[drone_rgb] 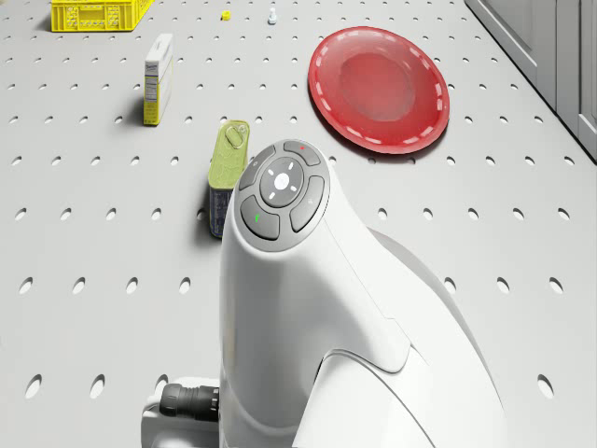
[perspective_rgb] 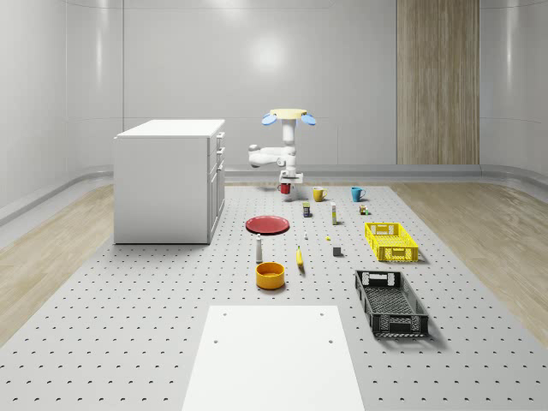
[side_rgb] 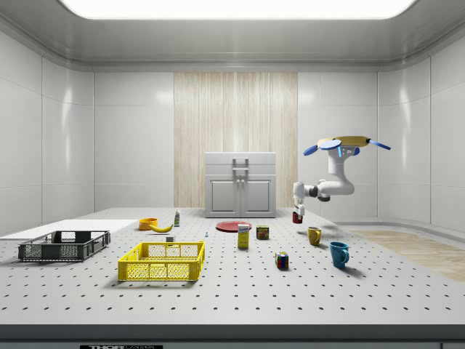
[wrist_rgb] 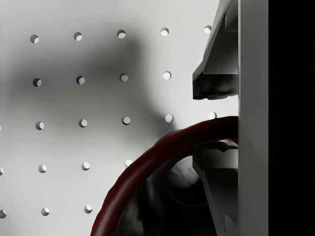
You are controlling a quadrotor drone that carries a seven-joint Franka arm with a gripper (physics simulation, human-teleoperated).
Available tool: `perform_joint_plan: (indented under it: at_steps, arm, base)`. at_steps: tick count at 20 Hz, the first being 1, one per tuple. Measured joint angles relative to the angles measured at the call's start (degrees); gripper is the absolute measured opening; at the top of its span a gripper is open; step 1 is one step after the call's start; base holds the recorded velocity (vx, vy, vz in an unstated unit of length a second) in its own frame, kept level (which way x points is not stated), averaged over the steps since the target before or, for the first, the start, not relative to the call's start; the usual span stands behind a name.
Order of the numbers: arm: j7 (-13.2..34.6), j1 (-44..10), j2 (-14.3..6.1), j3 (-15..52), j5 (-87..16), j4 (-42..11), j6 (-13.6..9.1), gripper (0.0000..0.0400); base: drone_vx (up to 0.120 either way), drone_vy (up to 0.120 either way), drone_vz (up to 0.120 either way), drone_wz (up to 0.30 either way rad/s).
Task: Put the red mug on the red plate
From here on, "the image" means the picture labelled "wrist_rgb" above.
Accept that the red mug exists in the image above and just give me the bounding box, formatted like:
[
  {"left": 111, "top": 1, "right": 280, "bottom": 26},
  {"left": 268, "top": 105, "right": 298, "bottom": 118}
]
[{"left": 90, "top": 116, "right": 239, "bottom": 236}]

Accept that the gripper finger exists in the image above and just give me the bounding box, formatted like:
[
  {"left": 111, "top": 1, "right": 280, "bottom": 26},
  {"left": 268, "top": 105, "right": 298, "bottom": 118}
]
[
  {"left": 192, "top": 144, "right": 239, "bottom": 236},
  {"left": 192, "top": 0, "right": 239, "bottom": 100}
]

